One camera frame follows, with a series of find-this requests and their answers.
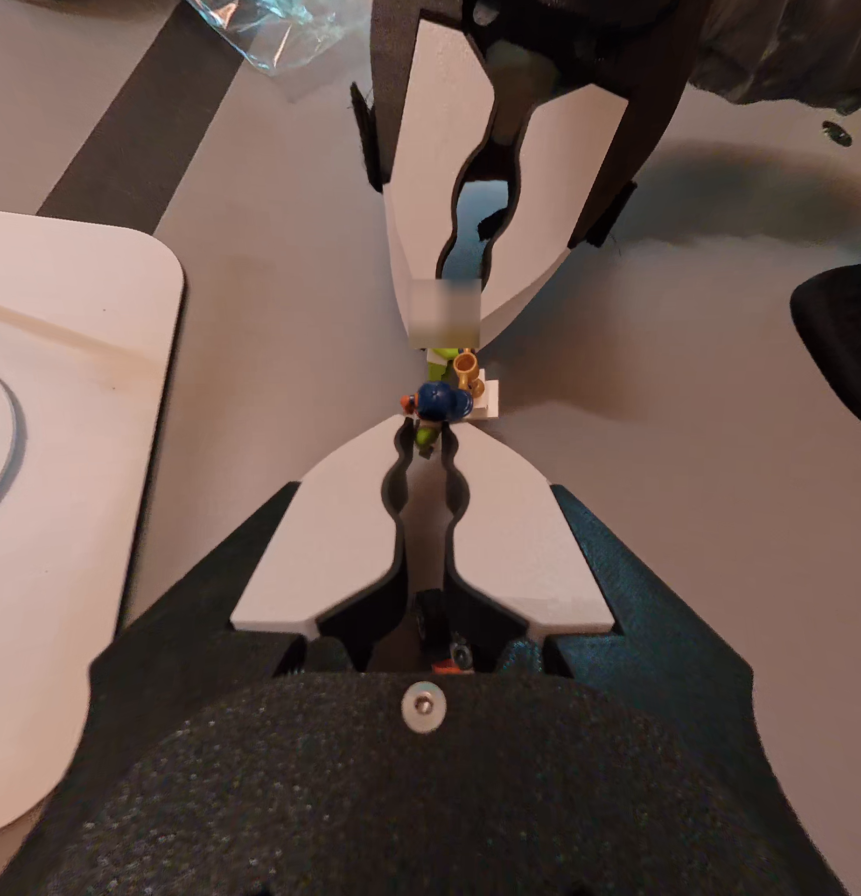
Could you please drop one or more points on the white booklet stand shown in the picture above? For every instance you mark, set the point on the white booklet stand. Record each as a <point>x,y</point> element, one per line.
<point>66,490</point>

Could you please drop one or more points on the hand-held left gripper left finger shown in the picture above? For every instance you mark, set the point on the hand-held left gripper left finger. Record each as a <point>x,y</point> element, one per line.
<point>318,553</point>

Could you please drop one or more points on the orange lego race car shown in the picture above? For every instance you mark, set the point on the orange lego race car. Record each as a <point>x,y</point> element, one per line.
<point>444,644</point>

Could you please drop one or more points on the clear plastic bag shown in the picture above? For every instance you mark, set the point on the clear plastic bag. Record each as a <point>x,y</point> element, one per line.
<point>276,21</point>

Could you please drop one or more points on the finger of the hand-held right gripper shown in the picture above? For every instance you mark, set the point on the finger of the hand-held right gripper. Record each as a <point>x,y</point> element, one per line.
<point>430,154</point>
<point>556,196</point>

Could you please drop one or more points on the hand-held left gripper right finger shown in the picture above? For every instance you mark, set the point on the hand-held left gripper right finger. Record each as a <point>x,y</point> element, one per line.
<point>535,553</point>

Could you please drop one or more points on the black mesh office chair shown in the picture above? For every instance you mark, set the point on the black mesh office chair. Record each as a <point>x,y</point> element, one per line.
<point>843,336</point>

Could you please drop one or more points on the person's right forearm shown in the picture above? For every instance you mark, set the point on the person's right forearm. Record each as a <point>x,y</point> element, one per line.
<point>794,49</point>

